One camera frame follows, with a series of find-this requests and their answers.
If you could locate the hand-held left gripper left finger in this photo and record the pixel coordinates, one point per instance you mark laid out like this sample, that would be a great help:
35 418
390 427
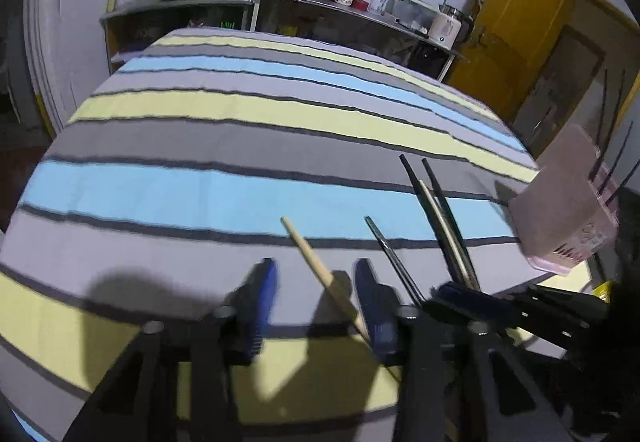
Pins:
262 302

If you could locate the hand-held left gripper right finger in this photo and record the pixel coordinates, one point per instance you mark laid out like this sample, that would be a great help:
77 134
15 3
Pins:
372 307

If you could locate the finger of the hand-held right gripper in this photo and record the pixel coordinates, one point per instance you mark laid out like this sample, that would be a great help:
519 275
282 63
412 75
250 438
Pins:
565 299
470 303

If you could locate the black chopstick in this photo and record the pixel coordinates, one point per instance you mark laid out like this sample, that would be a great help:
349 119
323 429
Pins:
617 151
392 254
450 207
600 106

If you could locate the pale chopstick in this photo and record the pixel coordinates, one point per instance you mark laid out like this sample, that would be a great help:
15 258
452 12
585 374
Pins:
320 267
442 217

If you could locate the pink plastic utensil basket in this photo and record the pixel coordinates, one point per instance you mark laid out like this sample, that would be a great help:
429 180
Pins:
560 212

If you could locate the bundle of chopsticks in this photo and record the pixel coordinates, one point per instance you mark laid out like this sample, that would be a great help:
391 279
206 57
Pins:
430 202

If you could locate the striped tablecloth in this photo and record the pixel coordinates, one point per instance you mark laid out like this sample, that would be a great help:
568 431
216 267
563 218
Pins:
225 146

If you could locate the white electric kettle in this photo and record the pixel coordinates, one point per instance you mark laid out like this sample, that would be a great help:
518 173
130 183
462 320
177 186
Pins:
447 26

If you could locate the tall steel counter table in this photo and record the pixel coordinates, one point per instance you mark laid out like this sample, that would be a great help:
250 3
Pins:
350 16

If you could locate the yellow wooden door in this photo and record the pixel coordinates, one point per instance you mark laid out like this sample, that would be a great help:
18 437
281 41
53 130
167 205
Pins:
515 11

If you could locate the clear plastic storage container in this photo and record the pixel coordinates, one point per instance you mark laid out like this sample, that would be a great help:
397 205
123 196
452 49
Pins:
412 11

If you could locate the clear drinking glass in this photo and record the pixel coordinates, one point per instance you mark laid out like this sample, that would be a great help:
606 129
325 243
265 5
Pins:
372 4

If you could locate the low steel shelf table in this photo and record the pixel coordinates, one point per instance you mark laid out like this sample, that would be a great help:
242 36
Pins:
175 9

